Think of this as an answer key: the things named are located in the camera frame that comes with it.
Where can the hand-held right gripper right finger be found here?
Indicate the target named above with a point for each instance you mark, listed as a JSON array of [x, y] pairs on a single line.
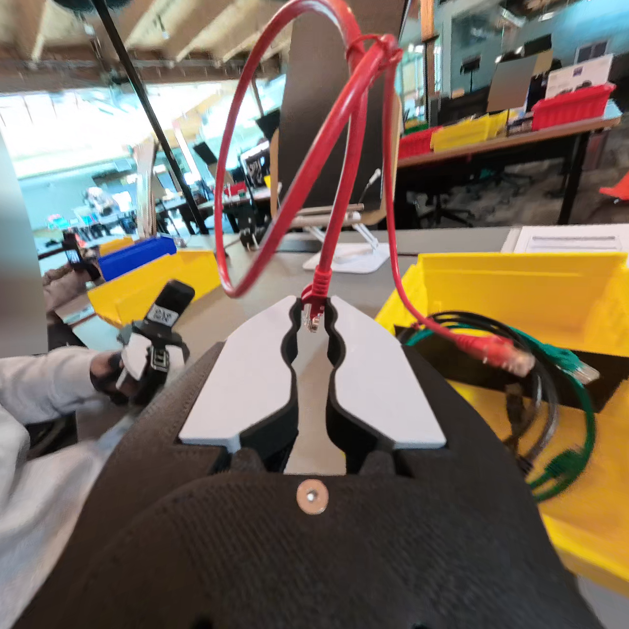
[[388, 393]]

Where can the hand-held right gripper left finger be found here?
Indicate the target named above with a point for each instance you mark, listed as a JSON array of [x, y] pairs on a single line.
[[231, 388]]

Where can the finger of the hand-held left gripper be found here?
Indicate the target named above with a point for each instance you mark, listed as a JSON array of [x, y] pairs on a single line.
[[180, 353], [135, 356]]

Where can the yellow plastic bin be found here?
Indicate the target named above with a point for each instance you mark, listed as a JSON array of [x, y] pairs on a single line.
[[114, 245], [467, 132], [516, 295], [162, 276]]

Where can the person's left forearm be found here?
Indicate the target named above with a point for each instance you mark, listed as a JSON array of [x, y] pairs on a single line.
[[49, 378]]

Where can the person's left hand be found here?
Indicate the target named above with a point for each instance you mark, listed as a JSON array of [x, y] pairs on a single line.
[[107, 374]]

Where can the black bin divider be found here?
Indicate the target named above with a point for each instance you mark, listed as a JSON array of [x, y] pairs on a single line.
[[432, 364]]

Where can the blue plastic bin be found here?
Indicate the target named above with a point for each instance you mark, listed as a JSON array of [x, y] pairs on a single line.
[[137, 255]]

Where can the wooden background table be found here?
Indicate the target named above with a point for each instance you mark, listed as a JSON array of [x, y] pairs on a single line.
[[491, 147], [216, 201]]

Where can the black white marker board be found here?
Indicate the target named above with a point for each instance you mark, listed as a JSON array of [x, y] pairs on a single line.
[[256, 168]]

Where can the black pole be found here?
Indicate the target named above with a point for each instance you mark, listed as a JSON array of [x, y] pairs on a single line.
[[147, 108]]

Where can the person's grey jacket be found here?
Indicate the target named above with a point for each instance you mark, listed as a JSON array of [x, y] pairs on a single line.
[[29, 516]]

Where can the white paper sheets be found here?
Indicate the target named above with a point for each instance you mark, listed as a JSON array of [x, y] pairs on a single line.
[[565, 243]]

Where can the red plastic bin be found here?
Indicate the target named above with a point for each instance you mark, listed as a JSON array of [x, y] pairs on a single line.
[[416, 145], [572, 108]]

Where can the black panel on white stand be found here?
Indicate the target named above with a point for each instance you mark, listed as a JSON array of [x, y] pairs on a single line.
[[314, 73]]

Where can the orange traffic cone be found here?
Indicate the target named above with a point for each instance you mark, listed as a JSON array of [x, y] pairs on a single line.
[[616, 189]]

